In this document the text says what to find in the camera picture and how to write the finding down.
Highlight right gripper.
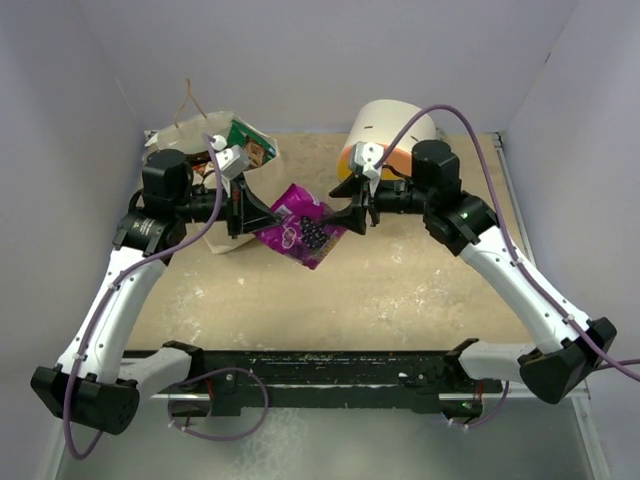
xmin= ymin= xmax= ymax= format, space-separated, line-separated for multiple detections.
xmin=325 ymin=168 xmax=435 ymax=234

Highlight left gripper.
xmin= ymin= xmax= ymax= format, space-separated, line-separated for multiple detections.
xmin=173 ymin=170 xmax=281 ymax=238

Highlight purple candy bag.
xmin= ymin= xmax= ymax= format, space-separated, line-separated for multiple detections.
xmin=255 ymin=184 xmax=346 ymax=270

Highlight green snack bag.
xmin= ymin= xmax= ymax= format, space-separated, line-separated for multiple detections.
xmin=226 ymin=118 xmax=277 ymax=171

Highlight orange snack packet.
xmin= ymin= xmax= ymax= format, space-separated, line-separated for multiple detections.
xmin=192 ymin=161 xmax=214 ymax=185

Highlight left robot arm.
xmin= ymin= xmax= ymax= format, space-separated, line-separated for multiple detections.
xmin=31 ymin=146 xmax=278 ymax=439

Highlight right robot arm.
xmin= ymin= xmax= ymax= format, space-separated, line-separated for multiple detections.
xmin=325 ymin=140 xmax=617 ymax=404

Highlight white paper bag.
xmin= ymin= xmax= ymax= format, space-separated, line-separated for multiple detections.
xmin=142 ymin=110 xmax=289 ymax=254

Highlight white cylinder toy drawers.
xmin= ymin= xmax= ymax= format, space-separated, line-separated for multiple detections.
xmin=337 ymin=99 xmax=440 ymax=181

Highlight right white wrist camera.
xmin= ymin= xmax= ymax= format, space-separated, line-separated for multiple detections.
xmin=348 ymin=142 xmax=385 ymax=180

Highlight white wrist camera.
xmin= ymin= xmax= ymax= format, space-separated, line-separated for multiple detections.
xmin=348 ymin=142 xmax=385 ymax=180
xmin=203 ymin=134 xmax=251 ymax=192

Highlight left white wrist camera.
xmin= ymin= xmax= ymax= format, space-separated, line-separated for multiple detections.
xmin=203 ymin=134 xmax=251 ymax=192

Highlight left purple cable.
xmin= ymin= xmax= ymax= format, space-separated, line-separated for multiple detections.
xmin=63 ymin=132 xmax=271 ymax=460

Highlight purple cable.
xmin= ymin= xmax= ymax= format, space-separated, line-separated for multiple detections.
xmin=369 ymin=103 xmax=640 ymax=431
xmin=63 ymin=132 xmax=271 ymax=460

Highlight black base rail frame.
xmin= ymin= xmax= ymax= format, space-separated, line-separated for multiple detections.
xmin=163 ymin=350 xmax=503 ymax=417

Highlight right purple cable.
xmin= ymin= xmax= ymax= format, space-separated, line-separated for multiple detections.
xmin=369 ymin=103 xmax=640 ymax=431

